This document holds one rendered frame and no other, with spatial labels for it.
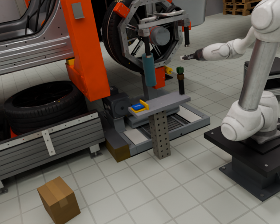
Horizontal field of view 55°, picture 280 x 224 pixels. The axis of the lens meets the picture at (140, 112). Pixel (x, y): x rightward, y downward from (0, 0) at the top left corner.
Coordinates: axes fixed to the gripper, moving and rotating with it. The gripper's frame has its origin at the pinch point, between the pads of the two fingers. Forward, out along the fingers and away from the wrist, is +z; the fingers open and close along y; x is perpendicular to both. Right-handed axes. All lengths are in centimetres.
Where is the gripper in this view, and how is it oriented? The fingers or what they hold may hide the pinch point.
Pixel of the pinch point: (183, 57)
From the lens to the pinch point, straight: 203.8
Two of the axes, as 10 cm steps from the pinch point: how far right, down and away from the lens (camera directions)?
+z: -4.6, -0.7, 8.9
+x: 2.7, 9.4, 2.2
